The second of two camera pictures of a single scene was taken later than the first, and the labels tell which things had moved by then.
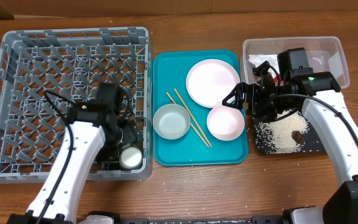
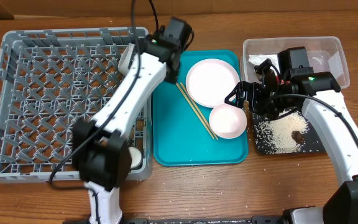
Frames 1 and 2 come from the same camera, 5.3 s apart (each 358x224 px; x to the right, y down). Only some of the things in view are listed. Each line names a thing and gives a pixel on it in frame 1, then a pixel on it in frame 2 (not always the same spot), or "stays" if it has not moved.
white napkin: x=272 y=59 stays
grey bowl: x=171 y=121 → x=123 y=63
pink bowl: x=225 y=123 stays
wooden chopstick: x=193 y=117 → x=192 y=100
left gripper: x=130 y=137 → x=173 y=78
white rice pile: x=275 y=137 stays
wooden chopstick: x=191 y=124 → x=202 y=120
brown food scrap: x=298 y=137 stays
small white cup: x=130 y=157 stays
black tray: x=289 y=132 stays
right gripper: x=247 y=98 stays
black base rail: x=261 y=219 stays
